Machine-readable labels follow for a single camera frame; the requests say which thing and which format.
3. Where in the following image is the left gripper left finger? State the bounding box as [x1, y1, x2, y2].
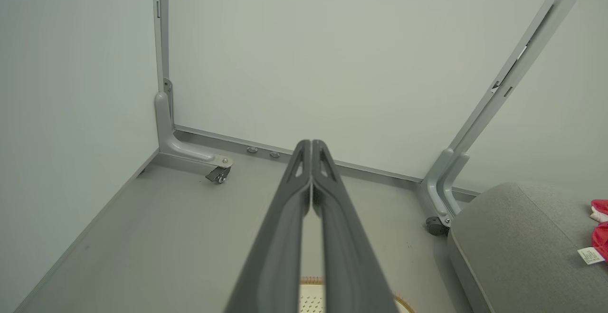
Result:
[223, 140, 312, 313]

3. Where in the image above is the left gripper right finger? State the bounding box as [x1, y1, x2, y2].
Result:
[312, 140, 399, 313]

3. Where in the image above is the red garment with white labels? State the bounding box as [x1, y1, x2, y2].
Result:
[577, 199, 608, 266]

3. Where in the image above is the white perforated basket wicker rim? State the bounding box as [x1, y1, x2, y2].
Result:
[298, 276, 418, 313]

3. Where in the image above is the small black caster wheel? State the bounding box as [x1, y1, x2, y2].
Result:
[425, 216, 450, 237]

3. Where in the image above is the grey partition leg double foot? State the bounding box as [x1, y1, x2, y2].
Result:
[420, 0, 597, 228]

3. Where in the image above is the grey partition leg single foot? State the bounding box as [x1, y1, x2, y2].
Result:
[152, 0, 234, 169]

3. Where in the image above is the grey fabric sofa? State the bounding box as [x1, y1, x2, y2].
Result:
[446, 181, 608, 313]

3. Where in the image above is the black caster with silver bracket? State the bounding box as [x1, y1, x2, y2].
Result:
[205, 165, 232, 185]

